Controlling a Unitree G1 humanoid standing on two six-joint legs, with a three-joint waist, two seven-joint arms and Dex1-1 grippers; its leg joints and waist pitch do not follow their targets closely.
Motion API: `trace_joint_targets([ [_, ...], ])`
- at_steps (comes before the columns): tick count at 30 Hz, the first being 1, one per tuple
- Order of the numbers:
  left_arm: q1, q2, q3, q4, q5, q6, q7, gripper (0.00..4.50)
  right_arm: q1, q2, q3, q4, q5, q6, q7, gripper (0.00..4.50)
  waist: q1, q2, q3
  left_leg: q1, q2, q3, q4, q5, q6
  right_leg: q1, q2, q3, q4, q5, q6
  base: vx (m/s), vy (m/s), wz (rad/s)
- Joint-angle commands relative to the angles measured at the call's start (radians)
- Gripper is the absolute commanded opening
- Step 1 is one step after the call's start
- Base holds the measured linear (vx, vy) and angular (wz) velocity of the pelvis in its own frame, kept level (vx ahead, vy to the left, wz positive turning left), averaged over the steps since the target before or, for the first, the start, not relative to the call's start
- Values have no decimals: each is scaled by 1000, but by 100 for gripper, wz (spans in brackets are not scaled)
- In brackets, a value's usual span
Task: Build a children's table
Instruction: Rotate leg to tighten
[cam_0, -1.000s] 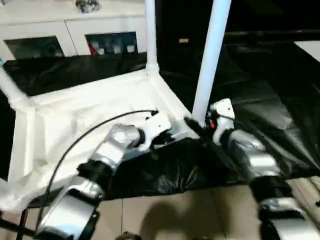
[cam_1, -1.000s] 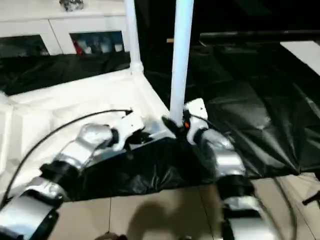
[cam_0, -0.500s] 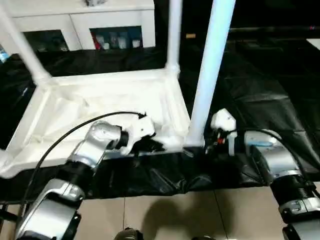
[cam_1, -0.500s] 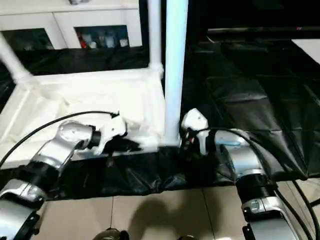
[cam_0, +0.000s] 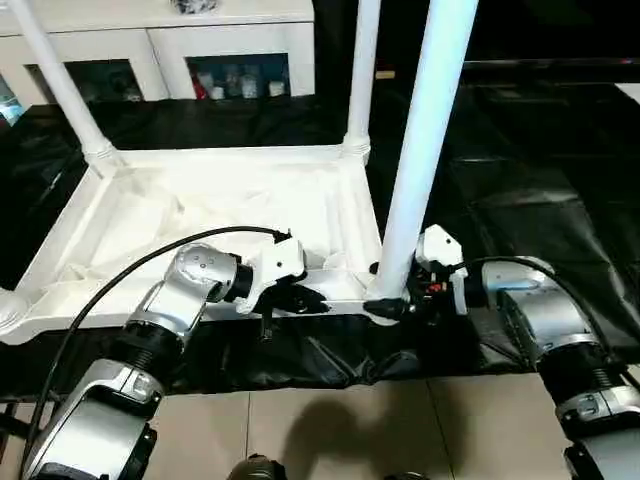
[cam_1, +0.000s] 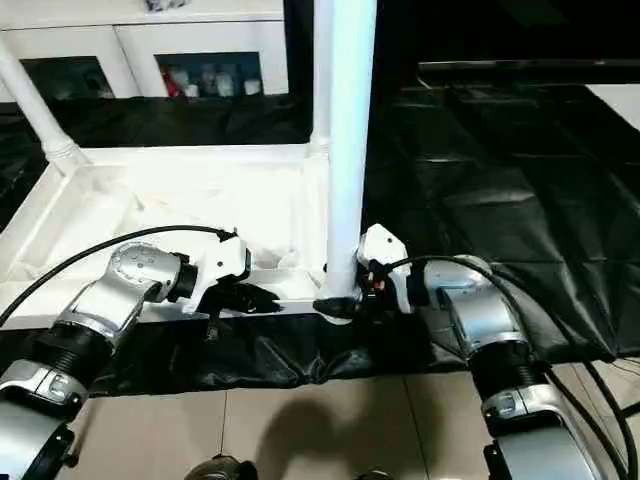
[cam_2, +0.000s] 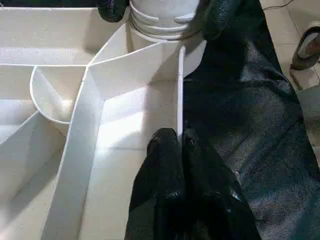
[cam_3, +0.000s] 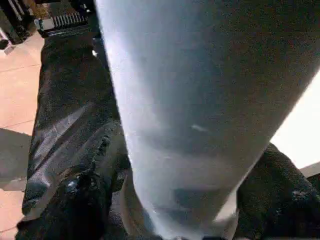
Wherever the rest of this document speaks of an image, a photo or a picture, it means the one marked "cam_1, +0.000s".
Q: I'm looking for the white cabinet with glass doors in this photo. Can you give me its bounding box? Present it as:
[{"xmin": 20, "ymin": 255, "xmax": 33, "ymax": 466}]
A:
[{"xmin": 0, "ymin": 0, "xmax": 291, "ymax": 102}]

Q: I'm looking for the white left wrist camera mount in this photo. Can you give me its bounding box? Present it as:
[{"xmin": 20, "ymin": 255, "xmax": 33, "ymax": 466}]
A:
[{"xmin": 187, "ymin": 230, "xmax": 252, "ymax": 315}]

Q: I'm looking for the white plastic table leg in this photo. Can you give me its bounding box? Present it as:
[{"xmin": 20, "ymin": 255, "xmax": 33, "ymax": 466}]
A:
[
  {"xmin": 0, "ymin": 37, "xmax": 90, "ymax": 175},
  {"xmin": 307, "ymin": 0, "xmax": 335, "ymax": 157},
  {"xmin": 322, "ymin": 0, "xmax": 380, "ymax": 305}
]

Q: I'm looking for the white flat board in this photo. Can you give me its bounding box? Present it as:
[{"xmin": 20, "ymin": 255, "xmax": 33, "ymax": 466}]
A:
[{"xmin": 584, "ymin": 83, "xmax": 640, "ymax": 125}]

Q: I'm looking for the long black bar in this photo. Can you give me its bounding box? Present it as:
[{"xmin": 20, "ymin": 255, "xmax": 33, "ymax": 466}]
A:
[{"xmin": 417, "ymin": 59, "xmax": 640, "ymax": 72}]

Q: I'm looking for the black mat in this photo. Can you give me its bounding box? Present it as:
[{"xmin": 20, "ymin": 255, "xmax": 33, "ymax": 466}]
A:
[{"xmin": 0, "ymin": 82, "xmax": 640, "ymax": 400}]

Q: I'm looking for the white plastic table top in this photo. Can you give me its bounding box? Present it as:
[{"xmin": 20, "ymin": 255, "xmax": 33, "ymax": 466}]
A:
[{"xmin": 0, "ymin": 142, "xmax": 367, "ymax": 332}]

